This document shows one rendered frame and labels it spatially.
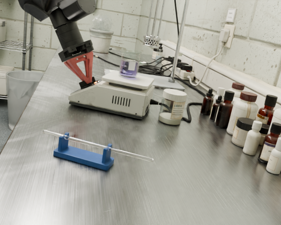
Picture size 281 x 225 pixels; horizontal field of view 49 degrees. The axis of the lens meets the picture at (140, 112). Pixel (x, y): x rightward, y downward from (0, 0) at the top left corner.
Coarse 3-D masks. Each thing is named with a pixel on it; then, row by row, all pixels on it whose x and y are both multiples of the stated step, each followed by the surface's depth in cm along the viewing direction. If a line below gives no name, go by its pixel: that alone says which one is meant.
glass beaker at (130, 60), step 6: (126, 48) 78; (126, 54) 78; (132, 54) 78; (138, 54) 79; (120, 60) 80; (126, 60) 78; (132, 60) 78; (138, 60) 79; (120, 66) 80; (126, 66) 79; (132, 66) 79; (138, 66) 80; (120, 72) 80; (126, 72) 79; (132, 72) 79; (126, 78) 80; (132, 78) 80
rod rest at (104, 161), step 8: (64, 144) 53; (56, 152) 52; (64, 152) 53; (72, 152) 53; (80, 152) 54; (88, 152) 54; (104, 152) 50; (72, 160) 52; (80, 160) 52; (88, 160) 51; (96, 160) 52; (104, 160) 51; (112, 160) 53; (104, 168) 51
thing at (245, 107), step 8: (240, 96) 77; (248, 96) 75; (256, 96) 75; (240, 104) 76; (248, 104) 75; (256, 104) 77; (232, 112) 78; (240, 112) 76; (248, 112) 75; (256, 112) 76; (232, 120) 78; (232, 128) 78
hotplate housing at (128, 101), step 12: (96, 84) 77; (108, 84) 78; (72, 96) 79; (84, 96) 78; (96, 96) 78; (108, 96) 77; (120, 96) 77; (132, 96) 76; (144, 96) 75; (96, 108) 79; (108, 108) 78; (120, 108) 77; (132, 108) 77; (144, 108) 77
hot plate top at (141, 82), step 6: (114, 72) 85; (102, 78) 77; (108, 78) 77; (114, 78) 78; (120, 78) 79; (138, 78) 83; (144, 78) 84; (150, 78) 85; (120, 84) 76; (126, 84) 76; (132, 84) 76; (138, 84) 76; (144, 84) 77; (150, 84) 79
